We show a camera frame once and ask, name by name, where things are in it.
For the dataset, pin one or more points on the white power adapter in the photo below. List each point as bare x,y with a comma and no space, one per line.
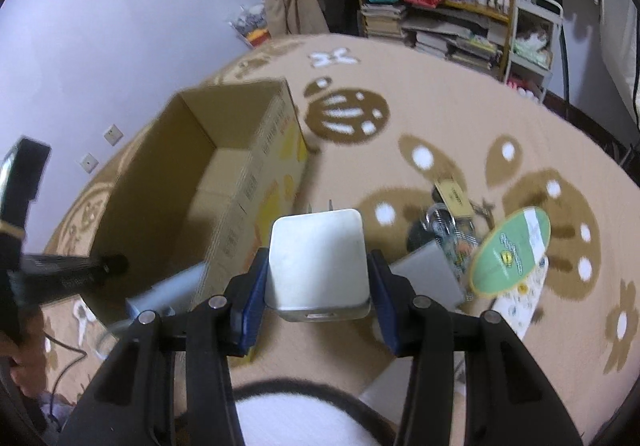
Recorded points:
318,268

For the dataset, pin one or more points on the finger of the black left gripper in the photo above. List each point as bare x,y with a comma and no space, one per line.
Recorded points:
44,279

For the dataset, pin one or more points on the brown cardboard box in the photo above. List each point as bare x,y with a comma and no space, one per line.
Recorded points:
213,172

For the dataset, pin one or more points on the person's left hand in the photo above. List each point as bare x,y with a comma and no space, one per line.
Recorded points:
29,363

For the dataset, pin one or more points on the green oval fan card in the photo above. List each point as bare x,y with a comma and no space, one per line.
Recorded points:
510,252

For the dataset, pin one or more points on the wall socket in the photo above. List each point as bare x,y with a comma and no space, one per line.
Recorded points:
113,135
88,163

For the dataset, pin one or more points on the keychain with keys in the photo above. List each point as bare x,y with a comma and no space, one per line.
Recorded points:
449,221

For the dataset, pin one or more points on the lower wall socket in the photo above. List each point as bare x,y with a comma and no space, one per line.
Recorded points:
88,163

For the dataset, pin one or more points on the grey flat box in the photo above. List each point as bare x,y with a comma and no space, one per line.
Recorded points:
431,274

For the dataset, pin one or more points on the upper wall socket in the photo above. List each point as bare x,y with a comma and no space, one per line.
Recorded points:
113,135

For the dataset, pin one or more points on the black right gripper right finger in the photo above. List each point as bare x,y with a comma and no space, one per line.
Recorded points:
391,297

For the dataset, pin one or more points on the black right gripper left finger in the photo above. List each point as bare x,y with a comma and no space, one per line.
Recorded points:
246,295

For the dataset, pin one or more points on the white metal rack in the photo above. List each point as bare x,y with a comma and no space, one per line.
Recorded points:
536,27

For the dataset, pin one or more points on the beige floral carpet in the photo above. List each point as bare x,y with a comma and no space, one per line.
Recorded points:
381,123

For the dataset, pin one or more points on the wooden bookshelf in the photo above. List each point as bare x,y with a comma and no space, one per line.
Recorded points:
471,33

